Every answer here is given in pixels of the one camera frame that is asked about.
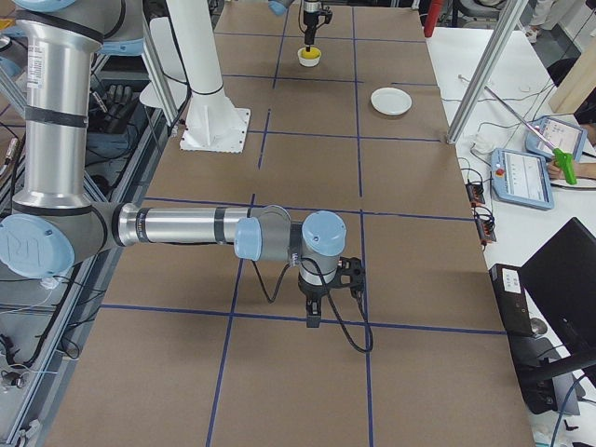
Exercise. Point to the white bowl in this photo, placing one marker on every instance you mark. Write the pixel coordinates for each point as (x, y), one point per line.
(305, 62)

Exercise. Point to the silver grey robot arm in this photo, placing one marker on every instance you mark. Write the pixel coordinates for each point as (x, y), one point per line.
(280, 7)

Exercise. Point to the red fire extinguisher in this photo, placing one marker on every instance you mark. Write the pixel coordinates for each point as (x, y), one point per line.
(433, 13)

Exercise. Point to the near blue teach pendant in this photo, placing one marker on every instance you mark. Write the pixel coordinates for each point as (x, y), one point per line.
(521, 178)

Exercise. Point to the lower orange black adapter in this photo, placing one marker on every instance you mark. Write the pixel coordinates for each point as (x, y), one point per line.
(485, 228)

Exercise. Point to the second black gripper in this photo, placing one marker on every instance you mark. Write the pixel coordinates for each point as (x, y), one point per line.
(313, 290)

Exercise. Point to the blue teach pendant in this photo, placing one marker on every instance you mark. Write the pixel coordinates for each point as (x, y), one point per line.
(568, 137)
(521, 178)

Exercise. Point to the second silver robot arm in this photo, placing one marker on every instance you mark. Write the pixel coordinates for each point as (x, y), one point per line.
(54, 226)

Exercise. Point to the far blue teach pendant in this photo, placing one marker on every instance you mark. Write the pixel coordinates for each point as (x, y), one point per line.
(568, 137)

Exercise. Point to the aluminium frame post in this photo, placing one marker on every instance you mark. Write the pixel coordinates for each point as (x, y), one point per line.
(490, 56)

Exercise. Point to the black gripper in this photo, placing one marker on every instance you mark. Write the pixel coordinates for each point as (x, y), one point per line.
(311, 11)

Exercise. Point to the black laptop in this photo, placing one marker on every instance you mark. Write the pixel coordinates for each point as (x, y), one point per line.
(560, 278)

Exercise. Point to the yellow lemon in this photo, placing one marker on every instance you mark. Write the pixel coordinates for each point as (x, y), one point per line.
(310, 53)

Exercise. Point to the person's hand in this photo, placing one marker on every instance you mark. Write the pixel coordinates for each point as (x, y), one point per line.
(554, 171)

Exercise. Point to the orange black adapter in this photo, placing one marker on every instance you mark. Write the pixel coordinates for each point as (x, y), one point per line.
(485, 228)
(475, 194)

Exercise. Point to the white plate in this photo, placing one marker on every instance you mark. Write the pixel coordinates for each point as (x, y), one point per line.
(391, 101)

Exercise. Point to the black box with label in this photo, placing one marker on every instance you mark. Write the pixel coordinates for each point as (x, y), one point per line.
(511, 299)

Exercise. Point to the green handled grabber tool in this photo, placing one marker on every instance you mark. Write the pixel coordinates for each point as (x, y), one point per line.
(564, 161)

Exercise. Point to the upper orange black adapter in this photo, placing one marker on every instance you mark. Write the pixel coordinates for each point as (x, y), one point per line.
(475, 194)

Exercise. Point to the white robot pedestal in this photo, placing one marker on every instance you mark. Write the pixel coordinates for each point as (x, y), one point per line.
(189, 62)

